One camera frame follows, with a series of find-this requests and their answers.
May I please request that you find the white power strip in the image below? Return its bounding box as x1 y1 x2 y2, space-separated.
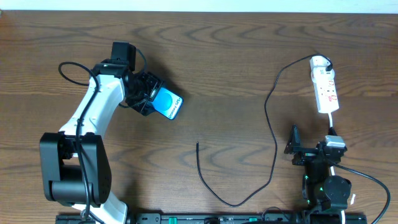
311 67 339 114

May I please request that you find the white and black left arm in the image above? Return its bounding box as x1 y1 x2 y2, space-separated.
39 62 173 223

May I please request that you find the blue Galaxy smartphone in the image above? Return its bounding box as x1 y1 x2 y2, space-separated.
152 87 183 120

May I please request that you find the black charger cable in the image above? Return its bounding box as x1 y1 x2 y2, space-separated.
195 54 333 208

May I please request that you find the white power strip cord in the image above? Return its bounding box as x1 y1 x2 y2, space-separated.
328 112 356 224

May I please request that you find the white USB charger plug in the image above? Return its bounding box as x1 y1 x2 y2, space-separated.
310 55 333 75

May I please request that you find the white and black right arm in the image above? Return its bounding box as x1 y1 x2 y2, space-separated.
284 125 352 223

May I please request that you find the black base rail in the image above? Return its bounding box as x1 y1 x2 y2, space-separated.
55 212 368 224

